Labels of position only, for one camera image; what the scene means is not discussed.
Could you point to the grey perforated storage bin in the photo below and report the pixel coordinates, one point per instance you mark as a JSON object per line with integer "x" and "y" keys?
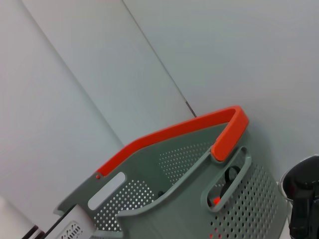
{"x": 179, "y": 199}

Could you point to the glass pot with black lid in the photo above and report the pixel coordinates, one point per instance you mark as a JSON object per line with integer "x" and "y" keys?
{"x": 301, "y": 199}

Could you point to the glass teacup with black holder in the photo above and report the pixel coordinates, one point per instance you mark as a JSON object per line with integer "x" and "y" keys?
{"x": 231, "y": 174}

